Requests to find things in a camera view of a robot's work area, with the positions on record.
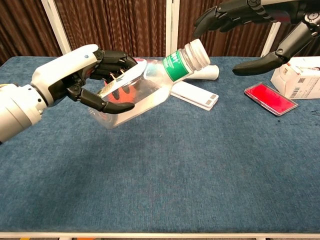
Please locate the transparent plastic bottle green label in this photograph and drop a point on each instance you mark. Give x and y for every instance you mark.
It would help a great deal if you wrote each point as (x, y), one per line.
(150, 85)

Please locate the small white round cap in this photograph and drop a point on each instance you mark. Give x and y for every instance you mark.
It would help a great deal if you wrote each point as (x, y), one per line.
(201, 55)

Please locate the blue fabric table cover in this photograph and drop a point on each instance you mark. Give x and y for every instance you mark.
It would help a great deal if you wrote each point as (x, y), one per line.
(175, 162)

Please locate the white flat rectangular box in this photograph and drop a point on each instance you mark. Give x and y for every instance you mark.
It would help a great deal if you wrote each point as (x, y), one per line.
(192, 93)

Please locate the orange foam cube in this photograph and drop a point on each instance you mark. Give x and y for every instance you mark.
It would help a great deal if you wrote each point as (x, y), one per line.
(131, 90)

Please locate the red ink pad clear case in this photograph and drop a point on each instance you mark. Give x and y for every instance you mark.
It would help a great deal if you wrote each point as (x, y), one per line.
(270, 98)

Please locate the white partition post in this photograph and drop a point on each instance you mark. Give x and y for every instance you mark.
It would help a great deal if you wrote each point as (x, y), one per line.
(56, 25)
(171, 25)
(271, 37)

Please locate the white cling wrap tube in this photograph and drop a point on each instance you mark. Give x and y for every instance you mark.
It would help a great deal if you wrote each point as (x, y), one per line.
(212, 72)

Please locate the white printed cardboard box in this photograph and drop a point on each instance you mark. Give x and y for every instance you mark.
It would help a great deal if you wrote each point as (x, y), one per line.
(300, 81)

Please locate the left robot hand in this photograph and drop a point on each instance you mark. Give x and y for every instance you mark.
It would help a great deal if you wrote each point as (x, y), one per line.
(65, 67)

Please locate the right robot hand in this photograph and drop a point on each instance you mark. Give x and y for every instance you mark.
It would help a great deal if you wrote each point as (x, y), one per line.
(290, 10)

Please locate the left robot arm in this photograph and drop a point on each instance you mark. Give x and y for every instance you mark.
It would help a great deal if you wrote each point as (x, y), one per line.
(17, 112)

